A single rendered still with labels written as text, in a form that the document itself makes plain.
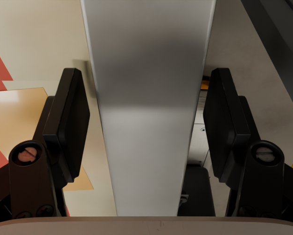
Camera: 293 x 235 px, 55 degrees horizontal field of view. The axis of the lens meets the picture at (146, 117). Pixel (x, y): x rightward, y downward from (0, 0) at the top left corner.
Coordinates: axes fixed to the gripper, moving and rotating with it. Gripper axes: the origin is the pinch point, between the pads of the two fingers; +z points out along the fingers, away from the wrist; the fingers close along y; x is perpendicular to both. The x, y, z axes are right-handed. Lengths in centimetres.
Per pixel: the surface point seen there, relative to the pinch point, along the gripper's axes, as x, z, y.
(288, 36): -10.1, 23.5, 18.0
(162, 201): -6.0, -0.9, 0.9
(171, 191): -4.9, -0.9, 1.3
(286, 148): -132, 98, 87
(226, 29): -51, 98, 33
